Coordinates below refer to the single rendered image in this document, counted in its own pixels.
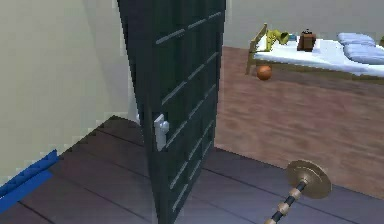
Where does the dark green room door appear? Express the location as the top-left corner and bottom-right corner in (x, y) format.
(117, 0), (227, 224)

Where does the orange basketball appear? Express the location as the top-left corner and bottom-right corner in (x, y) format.
(256, 65), (273, 81)

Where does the yellow desk lamp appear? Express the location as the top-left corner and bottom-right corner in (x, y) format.
(265, 28), (290, 53)

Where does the brown box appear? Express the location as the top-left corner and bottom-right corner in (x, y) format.
(296, 29), (317, 53)

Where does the wooden bed white mattress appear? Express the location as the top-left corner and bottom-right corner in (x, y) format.
(245, 22), (384, 85)

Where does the blue pillow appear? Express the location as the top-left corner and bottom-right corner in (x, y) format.
(336, 32), (377, 47)
(343, 43), (384, 66)

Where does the blue cloth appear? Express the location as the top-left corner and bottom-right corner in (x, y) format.
(0, 149), (60, 215)

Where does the white door knob handle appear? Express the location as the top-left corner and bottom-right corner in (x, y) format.
(153, 113), (171, 152)

